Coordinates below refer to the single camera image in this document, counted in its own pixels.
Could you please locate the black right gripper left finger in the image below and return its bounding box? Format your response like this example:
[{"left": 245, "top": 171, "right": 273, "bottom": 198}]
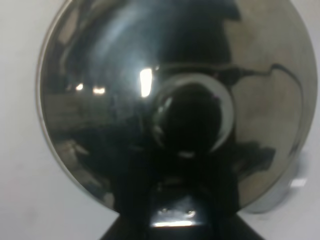
[{"left": 100, "top": 215, "right": 150, "bottom": 240}]

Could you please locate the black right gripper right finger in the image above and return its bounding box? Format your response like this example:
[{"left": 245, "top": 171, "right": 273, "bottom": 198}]
[{"left": 210, "top": 214, "right": 263, "bottom": 240}]

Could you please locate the steel saucer far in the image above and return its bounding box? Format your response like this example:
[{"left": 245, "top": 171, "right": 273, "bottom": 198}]
[{"left": 244, "top": 150, "right": 310, "bottom": 215}]

